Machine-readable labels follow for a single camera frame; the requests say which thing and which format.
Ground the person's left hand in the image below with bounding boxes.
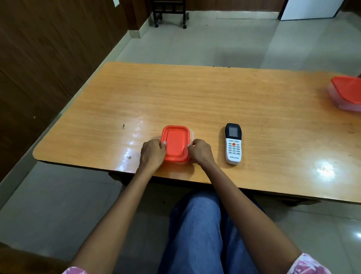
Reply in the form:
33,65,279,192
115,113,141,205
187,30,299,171
139,139,167,173

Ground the small red-lidded plastic container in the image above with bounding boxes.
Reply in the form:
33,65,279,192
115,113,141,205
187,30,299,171
161,125,195,164

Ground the wooden table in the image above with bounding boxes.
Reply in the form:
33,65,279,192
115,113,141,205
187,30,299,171
32,62,361,204

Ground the person's blue jeans leg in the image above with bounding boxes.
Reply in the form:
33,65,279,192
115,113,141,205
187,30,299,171
157,190,267,274

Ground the white and black remote control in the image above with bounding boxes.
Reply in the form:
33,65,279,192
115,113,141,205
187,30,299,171
225,123,243,165

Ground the person's left forearm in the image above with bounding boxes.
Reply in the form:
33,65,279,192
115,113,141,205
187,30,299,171
69,164,158,273

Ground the person's right hand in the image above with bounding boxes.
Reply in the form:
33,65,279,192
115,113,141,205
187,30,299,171
187,139,216,167

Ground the person's right forearm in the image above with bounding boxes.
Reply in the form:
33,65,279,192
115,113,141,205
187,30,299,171
202,161,303,267

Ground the white cabinet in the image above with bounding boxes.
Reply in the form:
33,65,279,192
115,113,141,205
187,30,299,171
280,0,345,21

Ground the pink patterned right sleeve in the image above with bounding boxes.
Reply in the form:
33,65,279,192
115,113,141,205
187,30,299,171
287,253,332,274

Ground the large red-lidded plastic container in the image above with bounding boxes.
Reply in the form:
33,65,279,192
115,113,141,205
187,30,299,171
327,76,361,112

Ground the dark wooden wheeled stand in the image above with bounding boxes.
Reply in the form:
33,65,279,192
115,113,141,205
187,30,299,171
152,0,189,29

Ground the pink patterned sleeve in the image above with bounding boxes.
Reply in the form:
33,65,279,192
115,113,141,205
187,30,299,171
61,266,88,274
287,253,332,274

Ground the pink patterned left sleeve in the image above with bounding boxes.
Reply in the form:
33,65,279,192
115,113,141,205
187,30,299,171
61,266,88,274

